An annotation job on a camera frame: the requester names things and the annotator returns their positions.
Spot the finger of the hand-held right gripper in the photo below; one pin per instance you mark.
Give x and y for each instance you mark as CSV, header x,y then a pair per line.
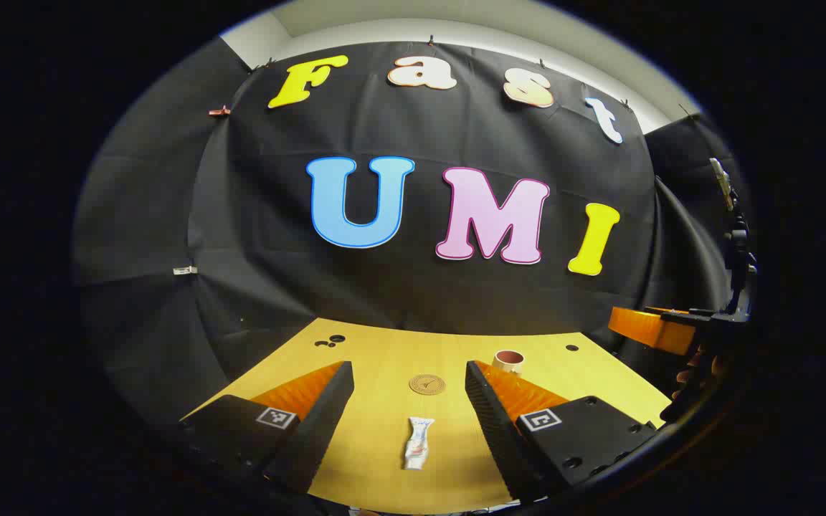
x,y
646,327

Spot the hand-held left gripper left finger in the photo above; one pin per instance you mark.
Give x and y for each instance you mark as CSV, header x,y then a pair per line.
x,y
327,416

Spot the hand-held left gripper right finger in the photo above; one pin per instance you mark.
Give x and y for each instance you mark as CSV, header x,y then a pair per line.
x,y
492,416

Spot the beige cup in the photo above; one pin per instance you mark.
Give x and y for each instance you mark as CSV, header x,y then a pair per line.
x,y
508,366

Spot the round brown coaster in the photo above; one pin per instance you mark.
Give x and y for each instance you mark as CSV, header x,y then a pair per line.
x,y
427,385

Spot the white toothpaste tube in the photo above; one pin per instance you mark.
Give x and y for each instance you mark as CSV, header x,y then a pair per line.
x,y
419,444

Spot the wooden desktop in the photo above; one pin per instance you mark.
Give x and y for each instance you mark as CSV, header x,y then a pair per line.
x,y
399,358

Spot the black backdrop cloth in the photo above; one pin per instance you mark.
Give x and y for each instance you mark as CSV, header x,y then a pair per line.
x,y
384,287

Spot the silver clip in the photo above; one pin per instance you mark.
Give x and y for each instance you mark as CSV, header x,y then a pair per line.
x,y
185,270

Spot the red clip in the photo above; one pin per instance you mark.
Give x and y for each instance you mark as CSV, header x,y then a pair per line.
x,y
220,111

